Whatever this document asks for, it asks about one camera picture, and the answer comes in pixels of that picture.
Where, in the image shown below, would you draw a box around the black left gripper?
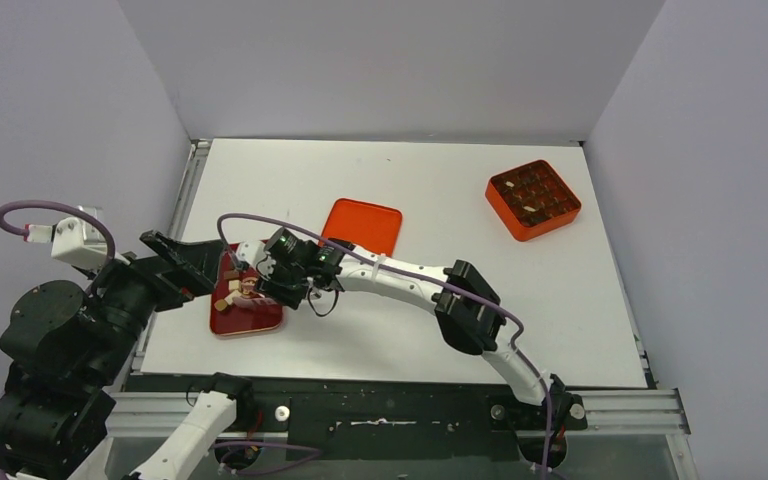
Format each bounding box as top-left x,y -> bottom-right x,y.
78,223 -> 226,378

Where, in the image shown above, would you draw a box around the pink silicone tongs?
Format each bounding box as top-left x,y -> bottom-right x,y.
232,296 -> 282,311

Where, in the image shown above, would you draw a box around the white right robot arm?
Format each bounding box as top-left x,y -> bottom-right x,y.
233,227 -> 586,434

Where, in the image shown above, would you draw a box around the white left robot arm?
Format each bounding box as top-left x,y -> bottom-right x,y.
0,230 -> 227,479

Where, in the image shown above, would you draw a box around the red chocolate tray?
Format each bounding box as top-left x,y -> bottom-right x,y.
209,253 -> 283,337

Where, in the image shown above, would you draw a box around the orange compartment chocolate box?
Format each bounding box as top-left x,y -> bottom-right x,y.
485,159 -> 582,242

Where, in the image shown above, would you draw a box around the orange box lid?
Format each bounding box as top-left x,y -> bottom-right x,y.
321,198 -> 403,256

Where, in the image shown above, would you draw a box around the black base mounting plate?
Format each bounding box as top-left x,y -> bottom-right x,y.
132,374 -> 597,462

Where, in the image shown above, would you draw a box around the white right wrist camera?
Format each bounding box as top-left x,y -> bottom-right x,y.
230,240 -> 268,271

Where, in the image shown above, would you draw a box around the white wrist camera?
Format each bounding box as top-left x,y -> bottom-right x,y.
230,240 -> 268,271
24,216 -> 109,271

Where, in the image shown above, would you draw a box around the aluminium table edge rail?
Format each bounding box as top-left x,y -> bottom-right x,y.
166,139 -> 213,240

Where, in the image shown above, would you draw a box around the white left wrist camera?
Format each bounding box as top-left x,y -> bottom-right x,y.
24,216 -> 109,271

